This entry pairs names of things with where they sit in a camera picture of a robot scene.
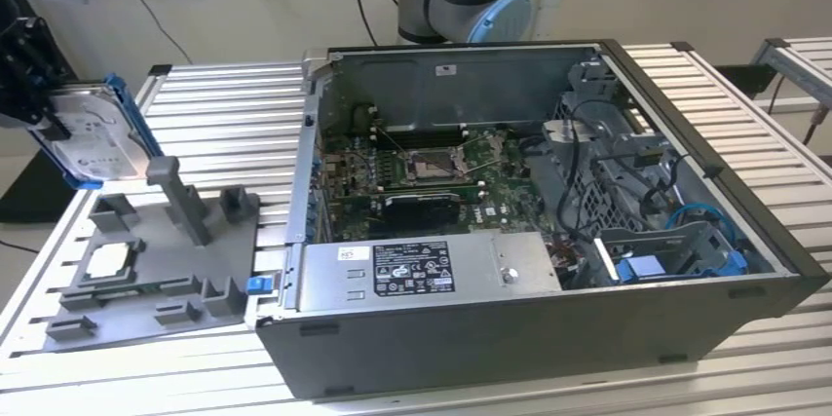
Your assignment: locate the silver CPU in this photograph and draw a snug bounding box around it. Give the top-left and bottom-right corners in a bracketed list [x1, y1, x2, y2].
[86, 243, 138, 280]

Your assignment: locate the black wire with flat plug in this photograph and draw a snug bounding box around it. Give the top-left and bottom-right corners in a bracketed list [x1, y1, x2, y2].
[640, 146, 694, 222]

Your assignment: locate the light blue wire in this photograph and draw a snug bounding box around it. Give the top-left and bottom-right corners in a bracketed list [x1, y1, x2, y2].
[666, 200, 724, 243]

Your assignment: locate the black graphics card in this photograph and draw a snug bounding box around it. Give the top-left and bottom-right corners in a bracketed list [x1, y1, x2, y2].
[380, 191, 464, 237]

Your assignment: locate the black stand with base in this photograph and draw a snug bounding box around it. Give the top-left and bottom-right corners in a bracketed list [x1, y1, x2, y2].
[0, 140, 82, 225]

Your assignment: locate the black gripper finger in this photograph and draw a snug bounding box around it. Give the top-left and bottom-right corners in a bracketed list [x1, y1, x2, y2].
[28, 110, 72, 143]

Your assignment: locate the locking lever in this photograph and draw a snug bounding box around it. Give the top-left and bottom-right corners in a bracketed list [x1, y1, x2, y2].
[378, 127, 410, 153]

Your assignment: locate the CPU socket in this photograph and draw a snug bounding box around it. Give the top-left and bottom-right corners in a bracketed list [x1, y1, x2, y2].
[401, 145, 466, 186]

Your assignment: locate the hard disk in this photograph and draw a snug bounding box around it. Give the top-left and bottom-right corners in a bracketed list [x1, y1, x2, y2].
[28, 73, 164, 191]

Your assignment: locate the black RAM slot bank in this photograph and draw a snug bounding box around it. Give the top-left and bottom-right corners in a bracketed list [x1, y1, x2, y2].
[366, 121, 473, 143]
[373, 180, 490, 199]

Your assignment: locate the grey perforated drive cage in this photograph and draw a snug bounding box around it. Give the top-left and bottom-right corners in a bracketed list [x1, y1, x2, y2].
[542, 89, 677, 242]

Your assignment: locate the black box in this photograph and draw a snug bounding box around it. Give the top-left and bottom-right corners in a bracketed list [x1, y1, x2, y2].
[717, 63, 778, 95]

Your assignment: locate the silver power supply unit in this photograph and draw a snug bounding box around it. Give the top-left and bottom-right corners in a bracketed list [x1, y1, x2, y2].
[294, 233, 564, 313]

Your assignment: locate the long black wire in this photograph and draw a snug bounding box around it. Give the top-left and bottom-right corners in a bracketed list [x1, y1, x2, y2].
[556, 98, 629, 242]

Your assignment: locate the aluminium frame table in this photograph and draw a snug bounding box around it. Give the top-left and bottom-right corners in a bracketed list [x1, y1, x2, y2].
[750, 37, 832, 110]

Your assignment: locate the black open PC case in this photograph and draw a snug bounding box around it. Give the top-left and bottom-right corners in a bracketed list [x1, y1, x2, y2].
[252, 38, 832, 400]

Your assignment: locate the grey metal disk bay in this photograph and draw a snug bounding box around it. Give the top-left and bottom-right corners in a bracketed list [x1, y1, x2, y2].
[588, 218, 758, 288]

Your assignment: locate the green RAM stick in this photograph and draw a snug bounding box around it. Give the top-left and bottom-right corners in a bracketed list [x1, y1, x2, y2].
[77, 278, 189, 296]

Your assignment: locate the blue plastic disk carrier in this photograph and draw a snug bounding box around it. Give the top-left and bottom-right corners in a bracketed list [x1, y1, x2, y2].
[614, 253, 665, 284]

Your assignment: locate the green motherboard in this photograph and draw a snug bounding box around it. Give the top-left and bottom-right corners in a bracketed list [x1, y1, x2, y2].
[317, 131, 553, 242]

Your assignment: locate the grey plastic parts rack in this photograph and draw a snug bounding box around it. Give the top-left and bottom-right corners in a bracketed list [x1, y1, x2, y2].
[41, 156, 261, 354]

